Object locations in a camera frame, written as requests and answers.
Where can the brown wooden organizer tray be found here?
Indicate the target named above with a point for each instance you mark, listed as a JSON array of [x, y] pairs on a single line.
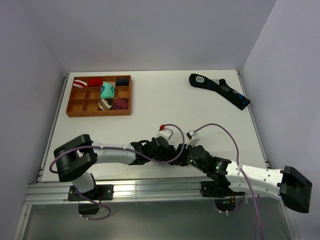
[[83, 102]]

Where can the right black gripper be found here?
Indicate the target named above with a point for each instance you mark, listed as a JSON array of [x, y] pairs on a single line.
[[188, 148]]

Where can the teal sock roll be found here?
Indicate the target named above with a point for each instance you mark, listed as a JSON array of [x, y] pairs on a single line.
[[107, 91]]

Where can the dark navy sock roll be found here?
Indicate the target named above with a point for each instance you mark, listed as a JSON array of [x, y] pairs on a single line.
[[122, 81]]

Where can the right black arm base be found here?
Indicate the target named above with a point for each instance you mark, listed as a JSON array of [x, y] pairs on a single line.
[[225, 199]]

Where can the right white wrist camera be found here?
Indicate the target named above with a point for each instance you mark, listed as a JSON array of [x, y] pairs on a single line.
[[193, 138]]

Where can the red white striped sock roll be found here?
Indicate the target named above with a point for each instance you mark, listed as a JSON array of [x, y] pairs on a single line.
[[77, 83]]

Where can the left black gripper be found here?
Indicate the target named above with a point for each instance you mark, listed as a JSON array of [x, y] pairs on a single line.
[[159, 158]]

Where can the black blue patterned sock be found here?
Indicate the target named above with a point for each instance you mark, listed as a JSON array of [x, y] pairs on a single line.
[[221, 87]]

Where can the aluminium table frame rail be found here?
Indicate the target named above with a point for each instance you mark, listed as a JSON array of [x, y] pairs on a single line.
[[171, 189]]

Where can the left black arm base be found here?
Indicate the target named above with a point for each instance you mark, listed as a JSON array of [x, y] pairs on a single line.
[[91, 202]]

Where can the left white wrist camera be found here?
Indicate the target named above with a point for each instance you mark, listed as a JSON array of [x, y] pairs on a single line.
[[165, 133]]

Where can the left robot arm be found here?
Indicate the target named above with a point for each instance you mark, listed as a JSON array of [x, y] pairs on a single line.
[[73, 159]]

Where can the brown white sock roll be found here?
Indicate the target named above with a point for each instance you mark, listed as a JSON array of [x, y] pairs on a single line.
[[105, 104]]

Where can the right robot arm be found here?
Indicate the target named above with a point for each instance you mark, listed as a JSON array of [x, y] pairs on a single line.
[[227, 179]]

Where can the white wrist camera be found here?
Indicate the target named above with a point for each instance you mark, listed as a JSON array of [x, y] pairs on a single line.
[[193, 138], [165, 133]]

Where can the purple sock roll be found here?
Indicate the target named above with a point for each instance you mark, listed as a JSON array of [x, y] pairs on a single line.
[[120, 104]]

